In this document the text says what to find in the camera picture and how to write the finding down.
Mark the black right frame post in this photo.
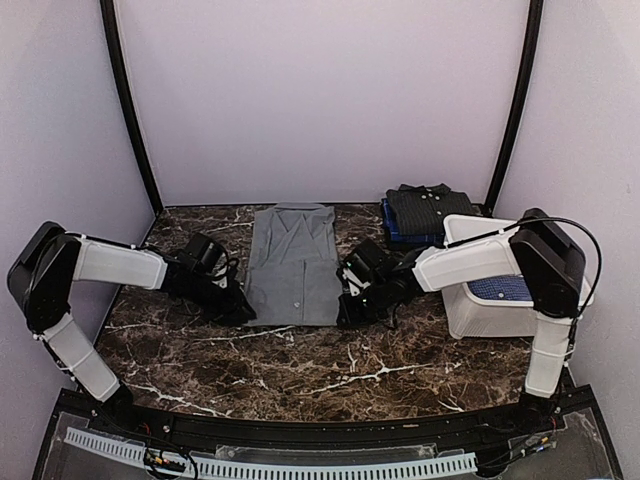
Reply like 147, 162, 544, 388
481, 0, 544, 217

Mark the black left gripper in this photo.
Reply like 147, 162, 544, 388
179, 272, 256, 325

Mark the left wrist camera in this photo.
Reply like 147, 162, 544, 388
180, 233, 239, 288

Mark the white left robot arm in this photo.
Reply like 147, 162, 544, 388
6, 221, 257, 436

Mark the black left frame post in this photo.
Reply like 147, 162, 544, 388
99, 0, 164, 217

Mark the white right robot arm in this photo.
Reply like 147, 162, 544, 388
337, 208, 591, 434

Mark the white cable duct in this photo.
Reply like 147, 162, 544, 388
64, 427, 477, 479

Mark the blue checkered shirt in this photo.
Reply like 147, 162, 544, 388
467, 276, 531, 302

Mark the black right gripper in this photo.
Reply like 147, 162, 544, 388
336, 278, 393, 328

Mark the black striped folded shirt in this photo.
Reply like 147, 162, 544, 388
386, 183, 476, 236

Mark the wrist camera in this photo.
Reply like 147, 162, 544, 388
337, 239, 390, 297
180, 233, 239, 288

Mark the black front rail base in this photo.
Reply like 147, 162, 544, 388
32, 384, 623, 479

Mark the black frame post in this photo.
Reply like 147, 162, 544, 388
99, 0, 164, 217
481, 0, 544, 217

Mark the white plastic bin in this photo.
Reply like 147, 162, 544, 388
441, 215, 592, 339

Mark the blue plaid folded shirt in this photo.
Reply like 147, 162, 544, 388
381, 198, 445, 241

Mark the grey long sleeve shirt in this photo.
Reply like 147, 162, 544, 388
245, 203, 342, 327

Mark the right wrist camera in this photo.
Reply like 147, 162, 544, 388
337, 239, 390, 297

